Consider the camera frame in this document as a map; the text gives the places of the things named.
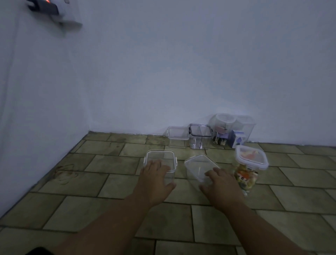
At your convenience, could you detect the person's right hand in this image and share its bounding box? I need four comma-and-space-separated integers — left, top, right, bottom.
200, 167, 246, 214

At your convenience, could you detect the person's left hand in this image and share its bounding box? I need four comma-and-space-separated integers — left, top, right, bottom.
135, 159, 177, 206

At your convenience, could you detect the wide square clear container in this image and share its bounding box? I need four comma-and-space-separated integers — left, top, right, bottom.
143, 157, 177, 186
185, 165, 215, 187

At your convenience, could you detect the large clear container two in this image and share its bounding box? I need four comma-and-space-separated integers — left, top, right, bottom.
183, 154, 221, 184

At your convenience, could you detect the medium clear container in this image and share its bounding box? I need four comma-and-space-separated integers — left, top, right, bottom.
167, 126, 190, 140

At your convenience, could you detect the black-rimmed clear lid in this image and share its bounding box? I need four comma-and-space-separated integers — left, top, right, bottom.
188, 123, 214, 138

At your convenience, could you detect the round clear jar with clips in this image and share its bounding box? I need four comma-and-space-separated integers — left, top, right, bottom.
210, 113, 237, 145

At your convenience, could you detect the person's left forearm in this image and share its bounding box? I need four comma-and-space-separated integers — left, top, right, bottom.
55, 194, 155, 255

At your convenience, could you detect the person's right forearm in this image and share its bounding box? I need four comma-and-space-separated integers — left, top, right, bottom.
223, 202, 308, 255

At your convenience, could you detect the black sleeve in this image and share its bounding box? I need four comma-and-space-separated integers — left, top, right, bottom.
26, 246, 52, 255

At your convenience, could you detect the black plug adapter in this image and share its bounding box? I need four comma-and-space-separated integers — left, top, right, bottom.
26, 0, 60, 15

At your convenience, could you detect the white wall socket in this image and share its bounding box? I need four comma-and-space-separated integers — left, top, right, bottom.
51, 0, 77, 22

